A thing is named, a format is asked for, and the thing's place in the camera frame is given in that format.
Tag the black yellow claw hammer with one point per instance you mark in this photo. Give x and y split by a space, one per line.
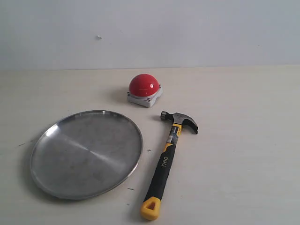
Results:
150 208

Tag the round steel plate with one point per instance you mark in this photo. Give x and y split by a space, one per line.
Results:
86 154

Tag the red dome push button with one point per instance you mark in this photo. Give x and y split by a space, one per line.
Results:
144 89

